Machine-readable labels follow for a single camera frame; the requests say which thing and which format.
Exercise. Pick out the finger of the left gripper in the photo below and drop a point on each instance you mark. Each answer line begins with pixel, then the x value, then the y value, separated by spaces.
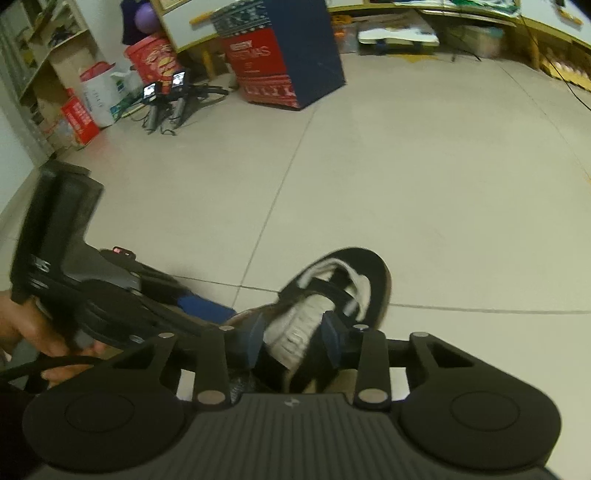
pixel 205 309

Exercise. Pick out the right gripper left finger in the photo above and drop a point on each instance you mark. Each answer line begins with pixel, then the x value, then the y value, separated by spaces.
pixel 226 355

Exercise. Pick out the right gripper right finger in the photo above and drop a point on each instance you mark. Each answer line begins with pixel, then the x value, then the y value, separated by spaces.
pixel 364 350

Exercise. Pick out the grey shoelace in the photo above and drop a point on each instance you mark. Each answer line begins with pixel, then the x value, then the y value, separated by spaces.
pixel 288 336

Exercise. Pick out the black and white shoe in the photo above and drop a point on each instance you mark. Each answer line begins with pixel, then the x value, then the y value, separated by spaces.
pixel 354 284

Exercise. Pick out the left hand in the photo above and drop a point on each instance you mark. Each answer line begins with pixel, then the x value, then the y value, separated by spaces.
pixel 27 322

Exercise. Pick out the red cardboard box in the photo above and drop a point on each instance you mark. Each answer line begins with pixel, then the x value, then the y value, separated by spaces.
pixel 79 119

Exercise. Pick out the white paper bag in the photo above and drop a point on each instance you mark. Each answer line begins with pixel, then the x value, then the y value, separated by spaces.
pixel 105 90

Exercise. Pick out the spare handheld gripper left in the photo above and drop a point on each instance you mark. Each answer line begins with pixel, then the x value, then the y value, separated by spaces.
pixel 151 99

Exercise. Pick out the red round tin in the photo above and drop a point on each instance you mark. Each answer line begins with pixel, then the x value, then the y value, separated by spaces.
pixel 154 59

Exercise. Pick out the blue red christmas box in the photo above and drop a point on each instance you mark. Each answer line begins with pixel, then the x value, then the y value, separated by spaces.
pixel 283 52

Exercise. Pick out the purple balloon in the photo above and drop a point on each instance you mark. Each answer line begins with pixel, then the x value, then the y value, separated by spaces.
pixel 146 20

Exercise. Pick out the white low platform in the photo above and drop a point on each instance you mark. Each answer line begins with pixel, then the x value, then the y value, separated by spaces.
pixel 414 35

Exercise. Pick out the clear plastic storage bin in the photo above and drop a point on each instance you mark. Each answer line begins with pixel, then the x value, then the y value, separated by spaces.
pixel 484 42

